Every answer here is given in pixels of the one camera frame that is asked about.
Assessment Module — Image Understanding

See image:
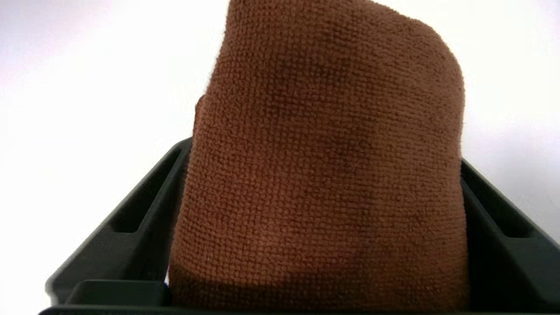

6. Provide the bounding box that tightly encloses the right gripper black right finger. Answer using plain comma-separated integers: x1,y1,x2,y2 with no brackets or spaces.
460,158,560,314

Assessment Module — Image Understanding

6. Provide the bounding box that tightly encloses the brown towel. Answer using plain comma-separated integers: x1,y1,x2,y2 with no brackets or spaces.
168,0,470,312

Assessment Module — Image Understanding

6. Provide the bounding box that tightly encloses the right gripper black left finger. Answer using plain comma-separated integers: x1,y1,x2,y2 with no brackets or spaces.
38,137,194,315

